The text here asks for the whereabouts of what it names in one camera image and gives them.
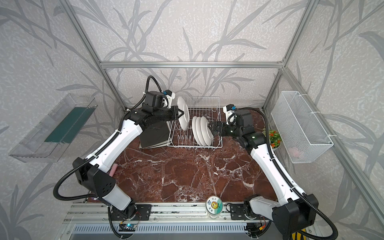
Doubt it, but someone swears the white mesh wall basket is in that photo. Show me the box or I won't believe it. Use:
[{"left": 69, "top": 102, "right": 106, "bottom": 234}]
[{"left": 271, "top": 91, "right": 334, "bottom": 164}]

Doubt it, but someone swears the right circuit board wiring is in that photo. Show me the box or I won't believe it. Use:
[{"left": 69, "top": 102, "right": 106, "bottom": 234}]
[{"left": 244, "top": 221, "right": 268, "bottom": 238}]

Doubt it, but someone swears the left circuit board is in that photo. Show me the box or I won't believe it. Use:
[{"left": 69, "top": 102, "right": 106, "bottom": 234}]
[{"left": 119, "top": 222, "right": 139, "bottom": 232}]

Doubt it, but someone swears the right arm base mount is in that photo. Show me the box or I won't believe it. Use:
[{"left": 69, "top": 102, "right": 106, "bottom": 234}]
[{"left": 226, "top": 203, "right": 270, "bottom": 223}]

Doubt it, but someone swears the black square plate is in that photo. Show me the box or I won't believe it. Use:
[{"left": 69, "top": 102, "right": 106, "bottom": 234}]
[{"left": 139, "top": 122, "right": 170, "bottom": 149}]

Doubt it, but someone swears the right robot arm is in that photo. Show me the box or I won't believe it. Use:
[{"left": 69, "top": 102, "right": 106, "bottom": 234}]
[{"left": 209, "top": 105, "right": 339, "bottom": 240}]

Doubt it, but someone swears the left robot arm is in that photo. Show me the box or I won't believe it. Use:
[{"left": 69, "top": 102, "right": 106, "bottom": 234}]
[{"left": 53, "top": 76, "right": 184, "bottom": 219}]

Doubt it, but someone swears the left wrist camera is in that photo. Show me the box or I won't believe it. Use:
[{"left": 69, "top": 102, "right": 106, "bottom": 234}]
[{"left": 163, "top": 90, "right": 176, "bottom": 108}]

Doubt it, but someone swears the round white plate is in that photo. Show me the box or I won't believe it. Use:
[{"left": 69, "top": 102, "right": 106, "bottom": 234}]
[
  {"left": 192, "top": 116, "right": 202, "bottom": 146},
  {"left": 196, "top": 117, "right": 207, "bottom": 146},
  {"left": 177, "top": 97, "right": 190, "bottom": 131},
  {"left": 201, "top": 117, "right": 214, "bottom": 146}
]

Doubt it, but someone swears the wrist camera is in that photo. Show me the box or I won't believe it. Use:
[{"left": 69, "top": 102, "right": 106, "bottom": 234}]
[
  {"left": 223, "top": 104, "right": 236, "bottom": 125},
  {"left": 163, "top": 90, "right": 176, "bottom": 108}
]

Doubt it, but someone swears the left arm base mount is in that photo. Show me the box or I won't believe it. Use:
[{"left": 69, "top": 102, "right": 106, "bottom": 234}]
[{"left": 110, "top": 203, "right": 152, "bottom": 221}]

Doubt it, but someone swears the white wire dish rack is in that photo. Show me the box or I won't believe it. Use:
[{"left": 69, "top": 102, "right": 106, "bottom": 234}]
[{"left": 168, "top": 96, "right": 223, "bottom": 149}]

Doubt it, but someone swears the yellow work glove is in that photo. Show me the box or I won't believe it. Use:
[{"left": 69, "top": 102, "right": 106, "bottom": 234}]
[{"left": 292, "top": 232, "right": 307, "bottom": 240}]

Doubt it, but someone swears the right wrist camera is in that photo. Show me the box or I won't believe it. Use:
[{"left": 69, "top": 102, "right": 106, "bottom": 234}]
[{"left": 223, "top": 104, "right": 236, "bottom": 125}]

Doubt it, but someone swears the clear plastic wall shelf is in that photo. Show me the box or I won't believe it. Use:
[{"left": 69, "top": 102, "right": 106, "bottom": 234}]
[{"left": 9, "top": 94, "right": 98, "bottom": 163}]

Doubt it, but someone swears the green sponge mat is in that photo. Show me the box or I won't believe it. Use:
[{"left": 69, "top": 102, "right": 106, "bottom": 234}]
[{"left": 44, "top": 107, "right": 96, "bottom": 144}]

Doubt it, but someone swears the potted artificial plant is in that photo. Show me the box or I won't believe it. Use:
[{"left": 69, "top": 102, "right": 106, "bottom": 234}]
[{"left": 268, "top": 130, "right": 282, "bottom": 150}]

